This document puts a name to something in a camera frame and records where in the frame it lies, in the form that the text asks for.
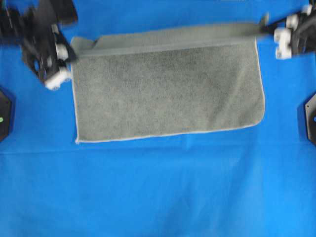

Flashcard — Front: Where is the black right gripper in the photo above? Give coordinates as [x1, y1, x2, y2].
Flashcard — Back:
[256, 4, 316, 60]

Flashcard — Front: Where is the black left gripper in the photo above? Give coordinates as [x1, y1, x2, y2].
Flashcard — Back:
[21, 24, 77, 90]

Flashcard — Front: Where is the grey microfibre towel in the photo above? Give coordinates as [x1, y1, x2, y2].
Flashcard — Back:
[71, 15, 269, 143]

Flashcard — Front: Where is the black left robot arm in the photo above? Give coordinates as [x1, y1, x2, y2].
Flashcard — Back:
[0, 0, 78, 90]

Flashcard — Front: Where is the blue table cloth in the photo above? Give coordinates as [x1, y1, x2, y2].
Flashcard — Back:
[0, 0, 316, 237]

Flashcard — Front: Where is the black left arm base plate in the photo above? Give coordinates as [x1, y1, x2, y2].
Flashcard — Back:
[0, 86, 16, 142]

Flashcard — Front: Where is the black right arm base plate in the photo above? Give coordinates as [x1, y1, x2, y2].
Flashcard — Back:
[303, 92, 316, 146]

